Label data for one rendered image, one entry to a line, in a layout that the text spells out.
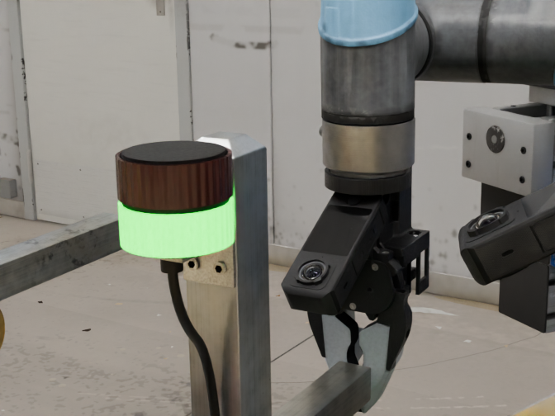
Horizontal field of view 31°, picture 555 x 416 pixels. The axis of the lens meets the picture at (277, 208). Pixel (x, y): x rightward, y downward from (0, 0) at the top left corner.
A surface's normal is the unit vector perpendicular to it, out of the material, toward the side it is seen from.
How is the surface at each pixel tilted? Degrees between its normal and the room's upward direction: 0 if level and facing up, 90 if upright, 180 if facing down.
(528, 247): 91
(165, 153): 0
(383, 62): 91
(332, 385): 0
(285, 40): 90
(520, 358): 0
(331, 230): 30
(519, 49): 95
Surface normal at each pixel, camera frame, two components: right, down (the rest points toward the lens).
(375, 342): -0.50, 0.25
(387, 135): 0.25, 0.25
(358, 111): -0.26, 0.27
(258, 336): 0.87, 0.11
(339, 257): -0.29, -0.72
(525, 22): -0.38, -0.20
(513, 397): -0.02, -0.97
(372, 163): 0.02, 0.27
